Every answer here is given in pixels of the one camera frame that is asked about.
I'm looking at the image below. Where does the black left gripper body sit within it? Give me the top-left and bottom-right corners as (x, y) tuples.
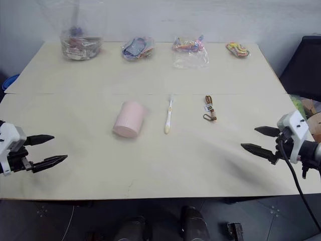
(7, 144), (35, 174)

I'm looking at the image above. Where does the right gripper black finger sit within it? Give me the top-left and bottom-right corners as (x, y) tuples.
(240, 143), (279, 165)
(254, 126), (280, 138)

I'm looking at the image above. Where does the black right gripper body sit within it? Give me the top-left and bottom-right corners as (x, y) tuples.
(274, 133), (294, 161)

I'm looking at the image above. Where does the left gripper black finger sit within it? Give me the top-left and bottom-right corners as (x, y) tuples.
(25, 135), (55, 147)
(32, 155), (68, 174)

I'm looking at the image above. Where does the round wooden object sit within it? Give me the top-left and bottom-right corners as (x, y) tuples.
(306, 114), (321, 143)

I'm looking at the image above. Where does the yellow-green bundle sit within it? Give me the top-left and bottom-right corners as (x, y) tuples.
(288, 93), (306, 115)

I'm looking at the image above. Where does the brown cardboard box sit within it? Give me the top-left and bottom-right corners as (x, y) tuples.
(301, 97), (321, 118)

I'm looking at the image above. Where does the blue plastic basin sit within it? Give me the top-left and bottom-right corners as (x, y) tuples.
(1, 73), (21, 91)

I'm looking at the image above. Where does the black chair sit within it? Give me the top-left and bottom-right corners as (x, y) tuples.
(279, 35), (321, 102)

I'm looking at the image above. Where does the small black block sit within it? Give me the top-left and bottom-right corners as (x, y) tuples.
(224, 221), (244, 239)

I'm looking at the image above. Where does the small colourful striped packet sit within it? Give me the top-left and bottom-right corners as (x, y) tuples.
(225, 42), (250, 58)

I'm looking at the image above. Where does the pink plastic cup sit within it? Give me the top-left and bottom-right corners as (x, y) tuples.
(111, 100), (147, 138)

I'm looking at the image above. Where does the white and yellow toothbrush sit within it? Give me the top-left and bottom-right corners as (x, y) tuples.
(164, 96), (175, 135)

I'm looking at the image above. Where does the slim dark rounded shape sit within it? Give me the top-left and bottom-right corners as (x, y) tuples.
(180, 205), (210, 241)

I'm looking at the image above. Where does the tall clear bag of items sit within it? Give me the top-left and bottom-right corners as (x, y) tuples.
(53, 0), (109, 61)

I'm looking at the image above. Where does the clear bag of colourful packets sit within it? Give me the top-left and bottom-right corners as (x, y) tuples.
(171, 34), (210, 69)

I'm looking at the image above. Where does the clear bag of blue packets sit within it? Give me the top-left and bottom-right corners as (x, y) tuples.
(121, 36), (156, 61)

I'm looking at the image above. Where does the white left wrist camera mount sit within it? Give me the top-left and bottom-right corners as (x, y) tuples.
(0, 122), (27, 177)

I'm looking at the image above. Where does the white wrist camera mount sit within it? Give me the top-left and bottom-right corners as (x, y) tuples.
(276, 110), (310, 164)
(0, 122), (27, 177)

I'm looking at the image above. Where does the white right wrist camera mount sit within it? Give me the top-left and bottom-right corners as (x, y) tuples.
(276, 110), (310, 164)

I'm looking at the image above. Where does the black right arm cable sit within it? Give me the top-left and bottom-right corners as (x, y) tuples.
(278, 137), (321, 228)

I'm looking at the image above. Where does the brown strap with clasp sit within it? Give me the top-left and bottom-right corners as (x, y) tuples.
(202, 95), (218, 123)

